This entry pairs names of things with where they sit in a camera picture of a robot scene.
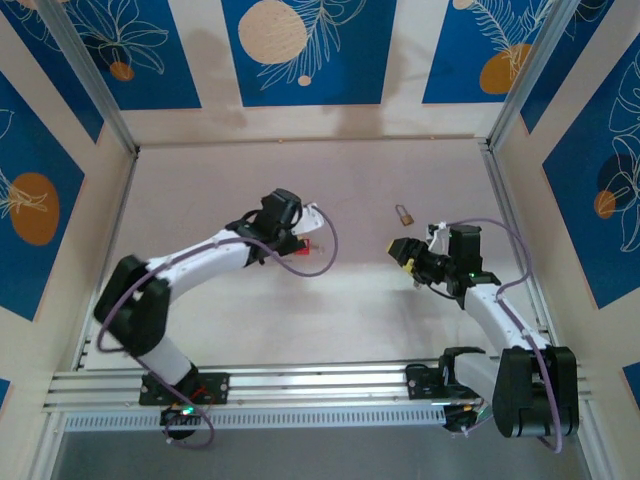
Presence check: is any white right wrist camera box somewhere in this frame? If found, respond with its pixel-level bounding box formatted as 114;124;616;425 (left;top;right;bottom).
425;221;452;251

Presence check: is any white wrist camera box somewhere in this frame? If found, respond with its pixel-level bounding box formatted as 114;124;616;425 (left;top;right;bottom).
291;202;326;236
425;221;452;251

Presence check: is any aluminium table side rail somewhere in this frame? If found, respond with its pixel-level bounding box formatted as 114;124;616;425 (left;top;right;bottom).
72;149;141;374
480;142;562;357

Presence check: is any black base electronics box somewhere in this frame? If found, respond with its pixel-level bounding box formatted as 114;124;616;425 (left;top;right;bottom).
159;403;201;442
442;402;494;437

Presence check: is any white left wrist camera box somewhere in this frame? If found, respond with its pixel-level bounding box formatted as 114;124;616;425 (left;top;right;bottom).
291;202;326;236

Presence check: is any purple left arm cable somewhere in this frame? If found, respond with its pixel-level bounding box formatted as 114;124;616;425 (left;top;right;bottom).
95;205;342;451

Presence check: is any aluminium frame post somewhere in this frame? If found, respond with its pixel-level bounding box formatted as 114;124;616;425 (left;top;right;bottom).
485;0;586;151
34;0;141;156

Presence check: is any white slotted cable duct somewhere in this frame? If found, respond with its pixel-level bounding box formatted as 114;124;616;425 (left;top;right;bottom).
62;405;446;432

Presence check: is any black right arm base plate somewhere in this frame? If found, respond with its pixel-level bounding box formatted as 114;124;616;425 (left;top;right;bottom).
405;363;481;401

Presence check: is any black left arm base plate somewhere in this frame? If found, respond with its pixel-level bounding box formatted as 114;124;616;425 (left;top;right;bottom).
138;372;231;407

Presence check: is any aluminium mounting rail beam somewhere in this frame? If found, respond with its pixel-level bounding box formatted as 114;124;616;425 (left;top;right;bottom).
42;358;594;415

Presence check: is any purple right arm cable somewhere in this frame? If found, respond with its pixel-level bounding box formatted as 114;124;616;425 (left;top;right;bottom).
446;216;564;454

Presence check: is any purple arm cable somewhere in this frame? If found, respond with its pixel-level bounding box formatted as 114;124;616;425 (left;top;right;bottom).
95;205;342;451
446;216;564;454

